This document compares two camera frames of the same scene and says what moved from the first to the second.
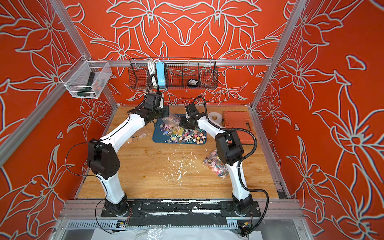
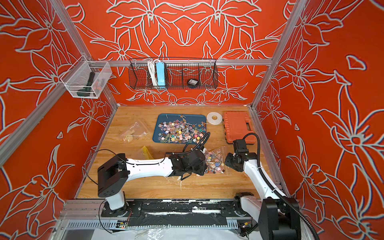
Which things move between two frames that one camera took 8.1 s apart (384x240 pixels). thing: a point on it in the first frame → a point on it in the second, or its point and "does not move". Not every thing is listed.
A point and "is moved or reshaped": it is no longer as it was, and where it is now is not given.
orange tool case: (239, 119) does not move
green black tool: (85, 91) does not move
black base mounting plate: (151, 213) does not move
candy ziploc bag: (215, 164) is moved or reshaped
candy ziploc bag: (172, 123) → (145, 154)
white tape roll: (215, 117) does not move
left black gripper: (166, 110) → (203, 169)
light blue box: (160, 73) does not move
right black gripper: (186, 122) → (229, 161)
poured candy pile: (180, 135) does not move
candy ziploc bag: (140, 134) does not move
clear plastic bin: (86, 79) does not move
